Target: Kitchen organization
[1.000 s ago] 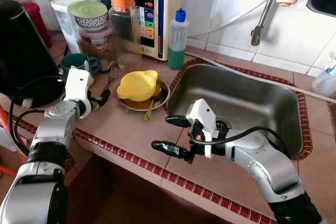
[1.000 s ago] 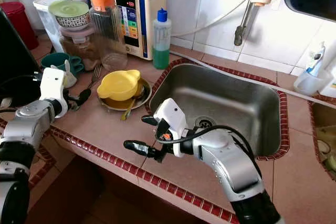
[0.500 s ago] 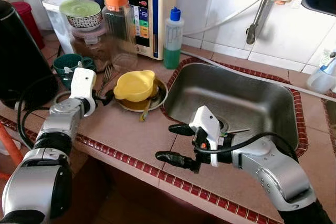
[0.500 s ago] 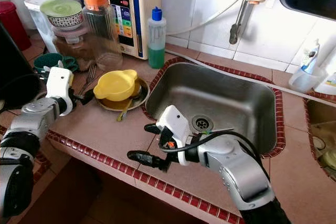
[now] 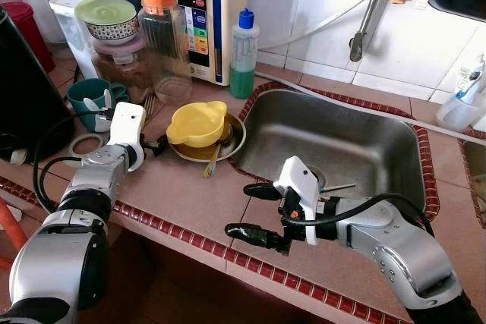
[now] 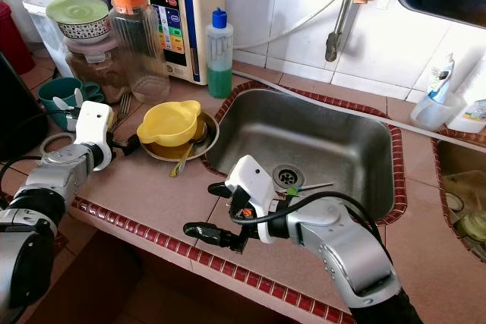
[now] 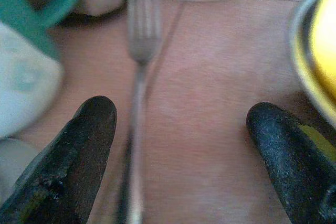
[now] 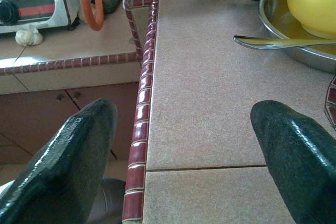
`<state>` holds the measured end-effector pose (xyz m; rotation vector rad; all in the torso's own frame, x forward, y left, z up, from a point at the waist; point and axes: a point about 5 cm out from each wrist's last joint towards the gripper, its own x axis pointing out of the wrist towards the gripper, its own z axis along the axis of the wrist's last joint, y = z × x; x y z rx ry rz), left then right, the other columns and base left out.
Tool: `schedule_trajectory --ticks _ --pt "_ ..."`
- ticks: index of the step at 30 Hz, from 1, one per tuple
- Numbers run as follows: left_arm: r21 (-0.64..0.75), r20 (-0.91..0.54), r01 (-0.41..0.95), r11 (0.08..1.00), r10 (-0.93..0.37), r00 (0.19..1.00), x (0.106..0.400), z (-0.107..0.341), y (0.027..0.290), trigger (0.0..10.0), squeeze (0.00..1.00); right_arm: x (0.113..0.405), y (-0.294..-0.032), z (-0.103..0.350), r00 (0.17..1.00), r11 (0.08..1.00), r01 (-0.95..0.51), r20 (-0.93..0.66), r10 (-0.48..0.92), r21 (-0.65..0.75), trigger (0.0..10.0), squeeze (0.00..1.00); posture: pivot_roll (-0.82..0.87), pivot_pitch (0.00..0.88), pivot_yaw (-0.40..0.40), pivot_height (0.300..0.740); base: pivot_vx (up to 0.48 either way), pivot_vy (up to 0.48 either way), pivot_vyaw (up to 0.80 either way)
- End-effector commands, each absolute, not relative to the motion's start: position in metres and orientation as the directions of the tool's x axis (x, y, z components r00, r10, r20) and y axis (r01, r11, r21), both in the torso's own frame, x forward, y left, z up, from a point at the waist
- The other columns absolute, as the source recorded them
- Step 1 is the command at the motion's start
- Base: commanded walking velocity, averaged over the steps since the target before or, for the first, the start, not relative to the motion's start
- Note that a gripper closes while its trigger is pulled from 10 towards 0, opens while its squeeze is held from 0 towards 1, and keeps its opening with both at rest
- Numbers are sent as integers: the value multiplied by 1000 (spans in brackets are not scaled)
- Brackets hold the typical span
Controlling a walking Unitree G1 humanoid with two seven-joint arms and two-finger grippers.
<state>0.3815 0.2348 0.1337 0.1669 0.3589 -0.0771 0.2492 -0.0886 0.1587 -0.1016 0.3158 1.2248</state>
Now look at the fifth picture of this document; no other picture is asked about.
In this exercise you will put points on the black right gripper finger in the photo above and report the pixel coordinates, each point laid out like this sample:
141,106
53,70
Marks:
262,191
250,234

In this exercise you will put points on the yellow plastic bowl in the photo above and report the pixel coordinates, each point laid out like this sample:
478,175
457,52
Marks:
199,123

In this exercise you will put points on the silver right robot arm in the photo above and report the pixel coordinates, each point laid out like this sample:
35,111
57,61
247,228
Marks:
402,248

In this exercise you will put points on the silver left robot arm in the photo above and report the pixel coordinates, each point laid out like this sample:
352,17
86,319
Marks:
45,263

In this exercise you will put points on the black kitchen appliance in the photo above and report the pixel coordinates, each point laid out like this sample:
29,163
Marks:
30,89

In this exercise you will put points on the metal fork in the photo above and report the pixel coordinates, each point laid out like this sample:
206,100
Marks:
149,104

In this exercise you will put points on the round steel plate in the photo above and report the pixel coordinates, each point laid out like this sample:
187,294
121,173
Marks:
231,146

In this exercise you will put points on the brass coloured spoon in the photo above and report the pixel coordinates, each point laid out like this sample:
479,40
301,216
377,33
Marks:
213,161

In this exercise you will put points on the clear tape roll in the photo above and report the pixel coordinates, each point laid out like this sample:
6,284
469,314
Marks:
87,136

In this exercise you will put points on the teal rabbit mug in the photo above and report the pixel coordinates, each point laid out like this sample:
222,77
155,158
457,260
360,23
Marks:
95,104

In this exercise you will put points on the glass jar pink lid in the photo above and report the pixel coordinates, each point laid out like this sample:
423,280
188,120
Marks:
121,66

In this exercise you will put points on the stainless steel sink basin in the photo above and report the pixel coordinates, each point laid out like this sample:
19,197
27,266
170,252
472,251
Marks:
334,134
478,180

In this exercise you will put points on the glass pitcher orange lid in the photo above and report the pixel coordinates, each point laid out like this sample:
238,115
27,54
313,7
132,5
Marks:
163,43

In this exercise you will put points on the green liquid bottle blue cap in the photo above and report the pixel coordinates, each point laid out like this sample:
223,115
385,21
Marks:
244,58

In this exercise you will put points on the patterned bowl green lid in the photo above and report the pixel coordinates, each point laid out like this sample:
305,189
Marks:
106,20

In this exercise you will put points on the beige water ioniser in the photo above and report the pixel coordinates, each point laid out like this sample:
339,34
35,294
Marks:
209,13

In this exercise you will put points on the clear white storage box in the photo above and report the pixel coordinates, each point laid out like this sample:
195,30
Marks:
72,28

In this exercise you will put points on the white blue tube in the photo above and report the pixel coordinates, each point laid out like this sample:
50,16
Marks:
472,81

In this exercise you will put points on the clear plastic cup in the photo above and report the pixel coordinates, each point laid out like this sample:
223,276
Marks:
459,115

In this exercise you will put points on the dark red container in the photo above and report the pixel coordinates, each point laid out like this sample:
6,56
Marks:
30,32

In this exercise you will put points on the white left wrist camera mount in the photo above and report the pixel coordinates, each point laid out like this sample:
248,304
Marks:
127,130

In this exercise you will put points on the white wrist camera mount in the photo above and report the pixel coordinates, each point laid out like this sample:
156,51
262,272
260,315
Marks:
127,130
300,187

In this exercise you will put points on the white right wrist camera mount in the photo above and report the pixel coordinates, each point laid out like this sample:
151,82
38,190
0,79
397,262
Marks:
300,187

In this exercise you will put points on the metal wall tap spout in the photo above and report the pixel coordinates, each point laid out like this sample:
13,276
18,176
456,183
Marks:
364,28

